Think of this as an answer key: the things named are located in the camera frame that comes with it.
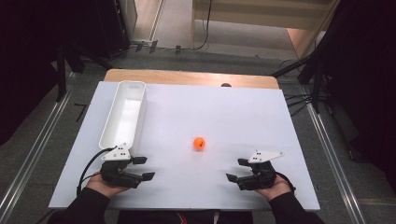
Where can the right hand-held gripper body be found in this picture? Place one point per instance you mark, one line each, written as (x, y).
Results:
(261, 179)

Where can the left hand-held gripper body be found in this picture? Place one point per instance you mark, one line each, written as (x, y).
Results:
(116, 175)

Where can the long white plastic bin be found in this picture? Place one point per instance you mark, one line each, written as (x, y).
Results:
(124, 118)

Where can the orange ball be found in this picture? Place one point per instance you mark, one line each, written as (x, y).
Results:
(199, 143)

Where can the person's right hand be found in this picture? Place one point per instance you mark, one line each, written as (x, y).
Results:
(275, 189)

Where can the person's left hand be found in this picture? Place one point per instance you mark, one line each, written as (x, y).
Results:
(99, 184)

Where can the white board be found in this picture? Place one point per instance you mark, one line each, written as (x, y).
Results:
(202, 118)

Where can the wooden table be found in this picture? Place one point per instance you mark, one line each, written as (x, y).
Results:
(186, 77)

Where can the black stand legs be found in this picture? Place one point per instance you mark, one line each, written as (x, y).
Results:
(62, 71)
(316, 77)

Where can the black cabinet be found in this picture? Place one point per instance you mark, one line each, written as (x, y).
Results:
(112, 25)

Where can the dark curtain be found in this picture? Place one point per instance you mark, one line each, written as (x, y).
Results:
(28, 56)
(367, 77)

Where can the light wooden shelf unit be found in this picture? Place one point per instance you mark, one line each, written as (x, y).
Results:
(264, 14)

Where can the metal floor rail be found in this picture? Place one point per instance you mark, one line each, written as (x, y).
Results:
(334, 161)
(34, 149)

